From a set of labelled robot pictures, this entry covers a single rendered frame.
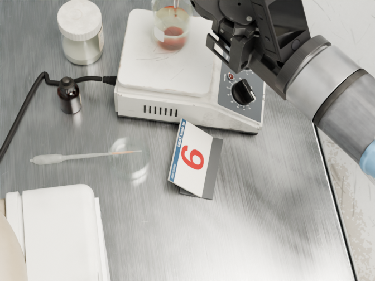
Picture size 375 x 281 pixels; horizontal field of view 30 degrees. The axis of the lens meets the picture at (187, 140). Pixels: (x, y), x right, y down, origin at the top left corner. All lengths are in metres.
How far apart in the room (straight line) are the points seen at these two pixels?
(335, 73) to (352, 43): 0.38
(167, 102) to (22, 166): 0.21
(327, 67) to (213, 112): 0.25
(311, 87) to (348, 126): 0.05
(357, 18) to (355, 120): 0.43
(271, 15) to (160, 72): 0.25
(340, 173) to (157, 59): 0.29
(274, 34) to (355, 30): 0.40
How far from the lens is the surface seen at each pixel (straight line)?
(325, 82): 0.70
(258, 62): 0.77
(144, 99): 0.91
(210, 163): 0.94
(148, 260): 0.89
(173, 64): 0.91
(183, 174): 0.90
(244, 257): 0.90
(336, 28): 1.09
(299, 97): 0.72
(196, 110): 0.91
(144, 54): 0.91
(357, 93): 0.70
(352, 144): 0.70
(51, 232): 0.27
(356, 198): 0.96
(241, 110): 0.93
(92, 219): 0.27
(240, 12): 0.74
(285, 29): 0.71
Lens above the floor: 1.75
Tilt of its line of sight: 64 degrees down
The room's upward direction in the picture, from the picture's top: 8 degrees clockwise
